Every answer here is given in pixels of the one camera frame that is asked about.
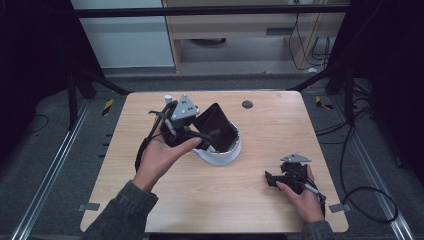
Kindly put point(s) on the black curtain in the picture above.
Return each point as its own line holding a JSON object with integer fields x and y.
{"x": 393, "y": 66}
{"x": 33, "y": 66}

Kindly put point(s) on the black horizontal bar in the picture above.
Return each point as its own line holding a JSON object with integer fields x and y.
{"x": 200, "y": 11}

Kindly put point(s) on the black tripod stand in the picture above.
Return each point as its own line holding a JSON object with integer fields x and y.
{"x": 71, "y": 100}
{"x": 348, "y": 96}

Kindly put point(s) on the grey table grommet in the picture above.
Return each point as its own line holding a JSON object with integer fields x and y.
{"x": 247, "y": 104}

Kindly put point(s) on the person's right hand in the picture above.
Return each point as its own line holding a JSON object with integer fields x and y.
{"x": 308, "y": 205}

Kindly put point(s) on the white stand with post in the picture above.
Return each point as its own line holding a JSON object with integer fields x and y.
{"x": 218, "y": 159}

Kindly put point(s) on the light wooden desk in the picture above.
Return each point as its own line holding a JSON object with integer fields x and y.
{"x": 233, "y": 26}

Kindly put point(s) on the black wallet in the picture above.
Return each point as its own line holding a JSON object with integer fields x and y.
{"x": 216, "y": 126}

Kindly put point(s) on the person's left hand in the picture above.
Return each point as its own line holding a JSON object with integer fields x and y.
{"x": 156, "y": 160}

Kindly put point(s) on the white cabinet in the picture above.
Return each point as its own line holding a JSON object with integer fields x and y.
{"x": 126, "y": 40}

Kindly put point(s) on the yellow and black tape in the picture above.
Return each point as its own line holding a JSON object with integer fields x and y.
{"x": 322, "y": 103}
{"x": 107, "y": 106}

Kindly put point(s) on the white bowl with metallic rim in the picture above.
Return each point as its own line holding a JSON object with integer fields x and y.
{"x": 230, "y": 150}

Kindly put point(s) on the aluminium rail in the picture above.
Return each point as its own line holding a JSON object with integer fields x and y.
{"x": 50, "y": 170}
{"x": 376, "y": 173}

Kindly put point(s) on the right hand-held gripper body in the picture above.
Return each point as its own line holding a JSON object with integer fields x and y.
{"x": 295, "y": 176}

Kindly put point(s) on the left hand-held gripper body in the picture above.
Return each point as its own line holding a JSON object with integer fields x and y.
{"x": 181, "y": 126}

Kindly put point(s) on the grey tape strip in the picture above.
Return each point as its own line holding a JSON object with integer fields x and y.
{"x": 89, "y": 206}
{"x": 340, "y": 208}

